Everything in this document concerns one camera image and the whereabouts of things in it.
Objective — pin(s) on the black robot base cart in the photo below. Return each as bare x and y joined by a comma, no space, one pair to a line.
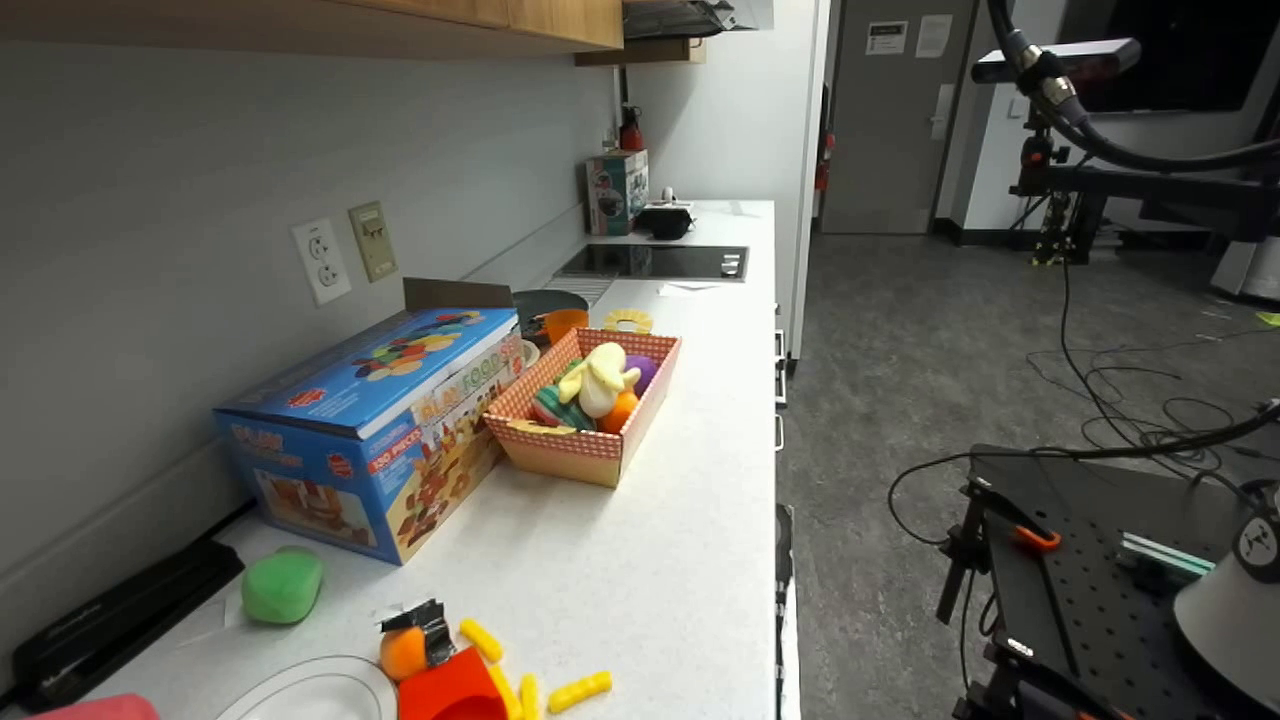
1118,595

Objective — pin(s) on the yellow toy banana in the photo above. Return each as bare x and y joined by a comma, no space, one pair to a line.
597,381

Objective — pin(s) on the red checkered food basket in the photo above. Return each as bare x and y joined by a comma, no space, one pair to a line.
554,438

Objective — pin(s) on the black induction cooktop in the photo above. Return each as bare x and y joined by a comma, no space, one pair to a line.
660,260

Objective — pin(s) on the black small pan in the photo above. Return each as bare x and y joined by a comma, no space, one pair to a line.
660,223

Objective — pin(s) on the blue toy food box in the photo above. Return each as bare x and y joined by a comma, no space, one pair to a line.
373,441

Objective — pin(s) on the yellow toy fry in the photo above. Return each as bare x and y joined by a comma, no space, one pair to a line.
583,691

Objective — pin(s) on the green toy sponge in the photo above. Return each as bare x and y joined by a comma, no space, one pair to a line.
283,585

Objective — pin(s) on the white small plate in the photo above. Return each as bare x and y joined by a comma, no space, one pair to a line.
319,691

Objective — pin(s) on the coral pink cloth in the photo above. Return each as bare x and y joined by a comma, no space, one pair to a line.
120,704

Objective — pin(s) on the beige wall switch plate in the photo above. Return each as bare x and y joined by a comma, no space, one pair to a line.
373,236

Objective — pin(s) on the white wall outlet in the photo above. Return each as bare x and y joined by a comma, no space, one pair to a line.
320,260

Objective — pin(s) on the black stereo camera on stand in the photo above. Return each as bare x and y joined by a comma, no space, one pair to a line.
1083,60

